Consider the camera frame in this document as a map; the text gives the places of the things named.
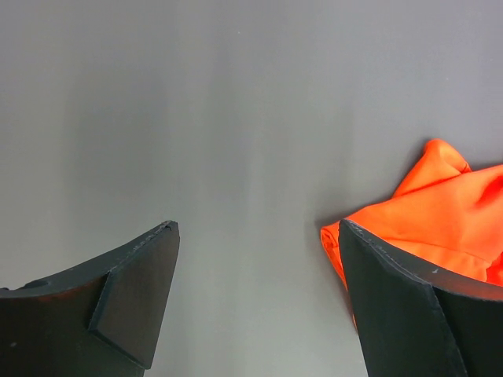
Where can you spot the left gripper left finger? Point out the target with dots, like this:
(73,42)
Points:
(99,318)

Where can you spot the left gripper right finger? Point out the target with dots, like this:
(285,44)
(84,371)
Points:
(415,318)

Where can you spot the orange t shirt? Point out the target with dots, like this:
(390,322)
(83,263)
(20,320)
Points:
(444,212)

